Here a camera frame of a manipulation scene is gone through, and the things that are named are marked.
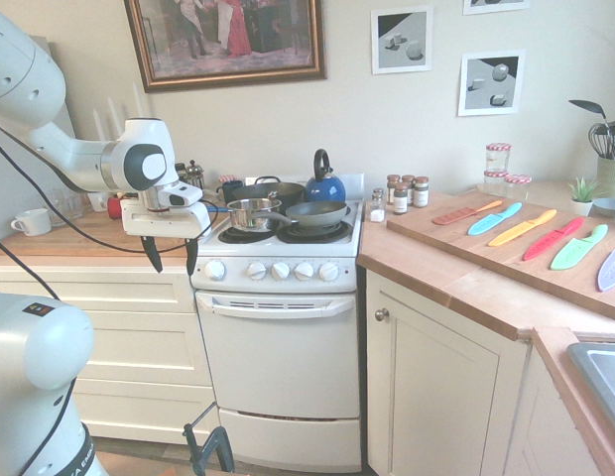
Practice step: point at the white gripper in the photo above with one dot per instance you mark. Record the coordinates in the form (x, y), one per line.
(159, 223)

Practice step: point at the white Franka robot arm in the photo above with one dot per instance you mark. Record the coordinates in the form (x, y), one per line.
(44, 149)

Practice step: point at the white stove oven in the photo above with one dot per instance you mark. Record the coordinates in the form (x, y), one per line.
(282, 307)

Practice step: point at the white oven door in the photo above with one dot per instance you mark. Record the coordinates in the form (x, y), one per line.
(282, 357)

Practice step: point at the white oven bottom drawer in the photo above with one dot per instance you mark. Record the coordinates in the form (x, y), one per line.
(292, 441)

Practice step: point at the large white stove knob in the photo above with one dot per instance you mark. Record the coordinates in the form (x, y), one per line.
(214, 270)

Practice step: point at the red round object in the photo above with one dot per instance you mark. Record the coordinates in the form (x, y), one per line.
(114, 208)

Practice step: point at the french press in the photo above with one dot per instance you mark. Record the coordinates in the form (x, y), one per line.
(194, 176)

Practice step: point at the dark blue mug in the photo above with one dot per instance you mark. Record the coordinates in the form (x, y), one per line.
(227, 191)

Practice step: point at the steel saucepan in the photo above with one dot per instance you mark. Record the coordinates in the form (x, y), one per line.
(250, 214)

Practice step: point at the small white cup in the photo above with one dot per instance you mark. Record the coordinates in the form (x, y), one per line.
(96, 201)

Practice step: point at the jar with red check lid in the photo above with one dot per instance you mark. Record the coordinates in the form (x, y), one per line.
(228, 178)

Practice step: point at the cream drawer cabinet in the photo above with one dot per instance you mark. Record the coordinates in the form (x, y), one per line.
(134, 347)

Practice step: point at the clear drinking glass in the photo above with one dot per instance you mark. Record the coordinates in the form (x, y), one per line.
(67, 208)

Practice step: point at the dark wok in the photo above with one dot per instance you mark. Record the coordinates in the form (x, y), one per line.
(268, 191)

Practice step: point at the white mug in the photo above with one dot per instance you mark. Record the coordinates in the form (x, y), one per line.
(35, 222)

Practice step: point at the white candle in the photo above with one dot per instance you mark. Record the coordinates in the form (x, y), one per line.
(96, 124)

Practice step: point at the grey frying pan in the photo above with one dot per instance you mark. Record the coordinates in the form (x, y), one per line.
(320, 212)

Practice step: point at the blue kettle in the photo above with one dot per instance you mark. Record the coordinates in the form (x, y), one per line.
(326, 187)

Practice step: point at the black clamp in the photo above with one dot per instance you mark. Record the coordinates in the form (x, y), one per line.
(208, 446)

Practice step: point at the glass salt shaker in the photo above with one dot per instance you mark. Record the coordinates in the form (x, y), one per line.
(377, 208)

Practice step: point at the metal cabinet knob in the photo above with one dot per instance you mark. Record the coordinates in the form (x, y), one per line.
(382, 314)

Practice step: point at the framed painting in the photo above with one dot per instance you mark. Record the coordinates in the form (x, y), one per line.
(223, 35)

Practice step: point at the brown lid spice jar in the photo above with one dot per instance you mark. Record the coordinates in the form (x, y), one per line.
(393, 187)
(421, 193)
(409, 182)
(401, 199)

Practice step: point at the red-orange sheathed knife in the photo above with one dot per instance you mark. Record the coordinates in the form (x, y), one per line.
(456, 215)

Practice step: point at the cream cabinet with door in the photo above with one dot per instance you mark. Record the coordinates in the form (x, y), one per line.
(436, 387)

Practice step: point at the wooden cutting board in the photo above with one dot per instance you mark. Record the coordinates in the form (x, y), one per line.
(486, 253)

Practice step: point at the grey print with cube and ball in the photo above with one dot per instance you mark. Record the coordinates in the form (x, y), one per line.
(402, 39)

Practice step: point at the blue sheathed knife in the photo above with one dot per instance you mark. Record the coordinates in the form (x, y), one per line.
(491, 222)

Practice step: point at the small glass jar check lid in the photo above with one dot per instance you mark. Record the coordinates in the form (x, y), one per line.
(517, 186)
(495, 183)

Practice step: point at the tall glass jar check lid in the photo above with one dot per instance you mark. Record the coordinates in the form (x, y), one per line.
(498, 158)

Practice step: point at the yellow sheathed knife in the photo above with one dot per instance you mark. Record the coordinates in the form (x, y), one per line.
(518, 230)

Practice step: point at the grey print with three solids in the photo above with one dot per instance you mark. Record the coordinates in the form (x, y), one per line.
(491, 82)

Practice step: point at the red sheathed knife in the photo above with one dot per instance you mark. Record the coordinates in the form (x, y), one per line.
(548, 242)

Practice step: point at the green sheathed knife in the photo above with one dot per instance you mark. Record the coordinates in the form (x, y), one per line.
(575, 253)

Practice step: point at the grey print cut by edge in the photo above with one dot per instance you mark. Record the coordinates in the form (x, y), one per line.
(496, 5)

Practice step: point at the small plant in white pot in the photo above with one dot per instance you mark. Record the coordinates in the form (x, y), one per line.
(582, 203)

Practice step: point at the light blue bowl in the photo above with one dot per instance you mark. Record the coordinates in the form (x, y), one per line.
(607, 208)

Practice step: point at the purple sheathed knife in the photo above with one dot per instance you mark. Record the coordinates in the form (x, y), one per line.
(612, 273)

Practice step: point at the black spoon utensil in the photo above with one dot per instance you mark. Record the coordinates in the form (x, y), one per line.
(587, 106)

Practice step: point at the steel sink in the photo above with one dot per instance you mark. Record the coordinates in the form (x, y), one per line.
(602, 372)

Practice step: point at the metal whisk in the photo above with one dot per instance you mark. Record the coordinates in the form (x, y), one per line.
(602, 136)

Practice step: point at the green utensil holder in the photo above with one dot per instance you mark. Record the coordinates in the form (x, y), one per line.
(612, 176)

